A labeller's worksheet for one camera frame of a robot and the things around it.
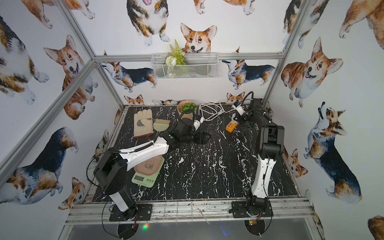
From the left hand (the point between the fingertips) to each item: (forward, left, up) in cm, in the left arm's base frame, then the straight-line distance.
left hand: (210, 133), depth 82 cm
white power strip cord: (+32, -2, -17) cm, 36 cm away
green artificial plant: (+25, +13, -4) cm, 29 cm away
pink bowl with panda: (-12, +34, -15) cm, 40 cm away
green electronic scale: (-19, +35, -16) cm, 43 cm away
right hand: (+22, -20, -10) cm, 31 cm away
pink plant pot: (+20, +14, -8) cm, 26 cm away
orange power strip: (+16, -16, -16) cm, 28 cm away
